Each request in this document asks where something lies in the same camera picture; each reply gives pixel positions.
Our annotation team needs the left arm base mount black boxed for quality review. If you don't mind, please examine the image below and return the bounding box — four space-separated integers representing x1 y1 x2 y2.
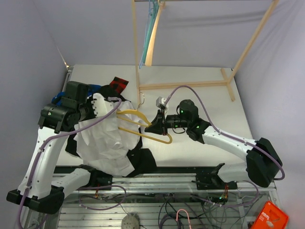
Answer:
76 173 113 190

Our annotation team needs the blue plaid shirt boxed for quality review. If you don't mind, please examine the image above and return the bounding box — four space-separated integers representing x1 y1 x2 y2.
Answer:
51 84 102 105

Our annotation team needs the light wooden hanger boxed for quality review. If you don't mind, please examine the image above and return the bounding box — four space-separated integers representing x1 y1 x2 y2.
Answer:
145 0 165 66

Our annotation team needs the wooden clothes rack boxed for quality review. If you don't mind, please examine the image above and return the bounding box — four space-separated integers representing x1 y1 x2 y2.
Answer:
130 0 279 102

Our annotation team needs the white shirt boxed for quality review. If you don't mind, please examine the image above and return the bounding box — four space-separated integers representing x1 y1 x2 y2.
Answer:
74 112 140 177

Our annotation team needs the red black plaid garment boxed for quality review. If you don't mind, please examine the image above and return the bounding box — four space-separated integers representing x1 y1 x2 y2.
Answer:
110 77 129 94

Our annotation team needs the aluminium frame rail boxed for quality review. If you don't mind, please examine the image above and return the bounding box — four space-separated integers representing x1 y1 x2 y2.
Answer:
25 173 277 193

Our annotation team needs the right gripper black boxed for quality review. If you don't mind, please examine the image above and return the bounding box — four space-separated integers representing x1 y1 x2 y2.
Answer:
144 109 189 136

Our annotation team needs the teal plastic hanger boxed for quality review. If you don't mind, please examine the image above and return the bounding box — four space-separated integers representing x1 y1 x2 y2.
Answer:
139 0 159 69

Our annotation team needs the pink cable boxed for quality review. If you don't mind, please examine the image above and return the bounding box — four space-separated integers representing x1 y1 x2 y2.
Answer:
175 208 191 229

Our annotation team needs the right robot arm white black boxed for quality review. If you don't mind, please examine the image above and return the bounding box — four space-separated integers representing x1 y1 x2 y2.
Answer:
145 100 283 189

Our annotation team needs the grey perforated shoe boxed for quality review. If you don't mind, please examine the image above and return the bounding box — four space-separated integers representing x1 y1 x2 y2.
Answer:
121 213 141 229

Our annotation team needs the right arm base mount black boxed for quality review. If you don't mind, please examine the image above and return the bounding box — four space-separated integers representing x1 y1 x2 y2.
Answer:
191 163 238 190

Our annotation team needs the yellow plastic hanger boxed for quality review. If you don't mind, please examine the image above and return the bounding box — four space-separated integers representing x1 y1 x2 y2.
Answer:
116 92 173 145

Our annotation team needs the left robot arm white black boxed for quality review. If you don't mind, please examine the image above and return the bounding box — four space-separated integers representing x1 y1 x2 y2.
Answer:
6 81 97 214

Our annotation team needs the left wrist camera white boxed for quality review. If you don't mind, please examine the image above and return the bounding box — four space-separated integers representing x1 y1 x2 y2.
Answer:
91 93 122 120

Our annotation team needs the orange box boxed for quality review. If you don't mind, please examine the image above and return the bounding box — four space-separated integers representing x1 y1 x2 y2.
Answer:
251 201 289 229

